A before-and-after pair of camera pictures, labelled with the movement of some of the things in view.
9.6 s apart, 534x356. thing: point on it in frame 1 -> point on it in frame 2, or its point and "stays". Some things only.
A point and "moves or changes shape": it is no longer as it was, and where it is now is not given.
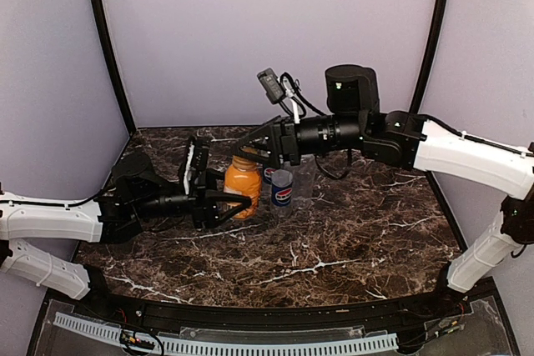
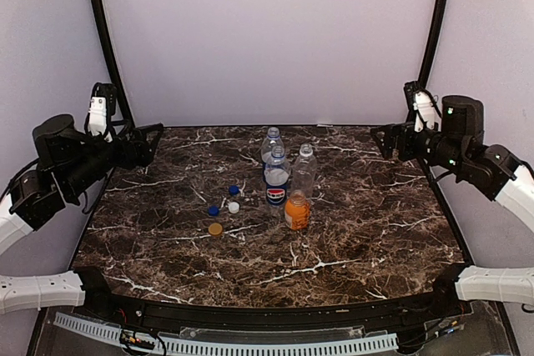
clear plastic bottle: x=304 y=183 stays
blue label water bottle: x=267 y=175 moves or changes shape
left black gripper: x=204 y=207 -> x=143 y=154
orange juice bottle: x=244 y=178 -> x=297 y=210
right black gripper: x=287 y=142 -> x=405 y=129
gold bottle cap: x=250 y=150 -> x=215 y=228
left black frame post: x=98 y=11 stays
